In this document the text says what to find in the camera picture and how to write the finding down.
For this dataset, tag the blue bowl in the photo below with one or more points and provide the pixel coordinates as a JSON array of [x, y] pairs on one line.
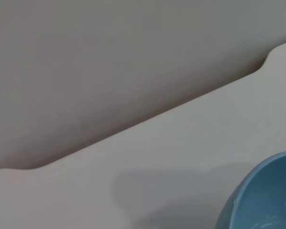
[[264, 195]]

